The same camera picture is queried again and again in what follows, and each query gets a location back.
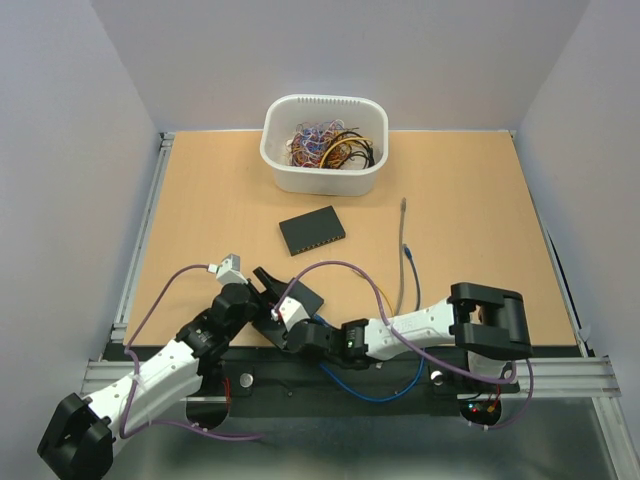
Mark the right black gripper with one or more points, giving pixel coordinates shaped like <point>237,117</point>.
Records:
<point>285,335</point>

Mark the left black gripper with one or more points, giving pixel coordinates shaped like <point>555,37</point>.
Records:
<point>272,286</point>

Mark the black network switch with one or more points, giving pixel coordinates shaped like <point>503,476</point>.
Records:
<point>274,331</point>
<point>312,230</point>

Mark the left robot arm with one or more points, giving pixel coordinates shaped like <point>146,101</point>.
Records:
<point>84,434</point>

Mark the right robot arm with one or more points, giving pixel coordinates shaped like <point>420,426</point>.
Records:
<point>474,333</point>

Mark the white plastic tub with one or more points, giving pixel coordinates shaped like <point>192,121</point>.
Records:
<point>324,144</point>

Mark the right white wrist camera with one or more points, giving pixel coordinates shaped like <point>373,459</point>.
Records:
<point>289,313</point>

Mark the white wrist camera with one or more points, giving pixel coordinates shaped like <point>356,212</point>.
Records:
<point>289,313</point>
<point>228,271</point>

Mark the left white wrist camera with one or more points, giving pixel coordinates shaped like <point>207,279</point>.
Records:
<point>228,271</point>

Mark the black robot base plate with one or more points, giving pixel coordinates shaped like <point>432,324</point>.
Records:
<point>264,382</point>

